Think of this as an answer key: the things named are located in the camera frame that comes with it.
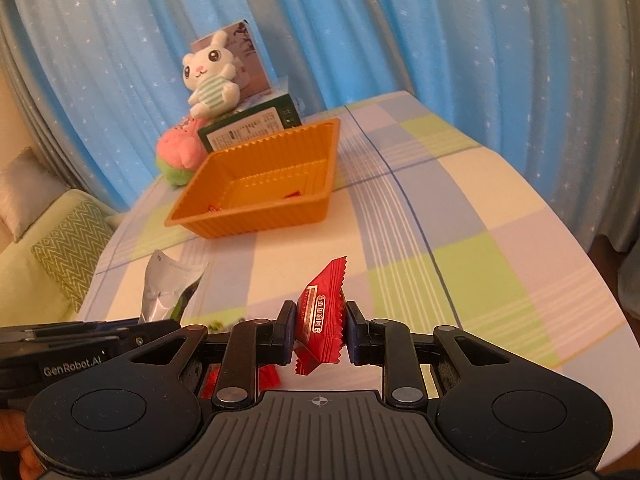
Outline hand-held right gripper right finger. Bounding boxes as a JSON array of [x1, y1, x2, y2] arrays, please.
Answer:
[[345, 301, 507, 407]]

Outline green chevron pillow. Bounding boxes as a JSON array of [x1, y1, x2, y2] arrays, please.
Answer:
[[31, 199, 116, 313]]

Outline blue star curtain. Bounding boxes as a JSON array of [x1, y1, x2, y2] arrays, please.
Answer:
[[10, 0, 640, 211]]

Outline orange plastic tray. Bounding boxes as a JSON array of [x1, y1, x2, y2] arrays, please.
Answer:
[[165, 118, 342, 239]]

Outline grey curtain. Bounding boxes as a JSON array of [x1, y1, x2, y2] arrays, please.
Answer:
[[0, 5, 128, 213], [520, 0, 640, 253]]

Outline white bunny plush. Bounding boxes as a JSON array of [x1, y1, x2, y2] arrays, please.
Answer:
[[181, 30, 242, 120]]

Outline green and silver snack packet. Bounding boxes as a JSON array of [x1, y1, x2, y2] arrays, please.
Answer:
[[139, 250, 210, 323]]

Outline pink starfish plush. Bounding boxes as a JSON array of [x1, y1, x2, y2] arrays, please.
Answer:
[[156, 115, 211, 188]]

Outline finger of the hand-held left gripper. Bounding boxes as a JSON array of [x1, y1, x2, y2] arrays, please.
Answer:
[[120, 318, 182, 356]]

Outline person's left hand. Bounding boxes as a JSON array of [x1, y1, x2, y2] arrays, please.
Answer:
[[0, 407, 47, 480]]

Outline grey pillow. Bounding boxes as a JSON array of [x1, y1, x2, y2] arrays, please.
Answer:
[[0, 147, 71, 243]]

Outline checked tablecloth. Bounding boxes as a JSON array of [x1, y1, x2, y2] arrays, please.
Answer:
[[80, 91, 628, 396]]

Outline green sofa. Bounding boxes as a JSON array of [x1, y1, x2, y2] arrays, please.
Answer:
[[0, 187, 123, 332]]

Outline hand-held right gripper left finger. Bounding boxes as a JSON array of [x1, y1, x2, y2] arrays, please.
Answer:
[[117, 301, 297, 409]]

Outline green cardboard box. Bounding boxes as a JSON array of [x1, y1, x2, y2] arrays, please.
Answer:
[[197, 92, 303, 153]]

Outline brown printed box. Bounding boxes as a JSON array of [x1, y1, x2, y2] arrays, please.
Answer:
[[192, 21, 273, 98]]

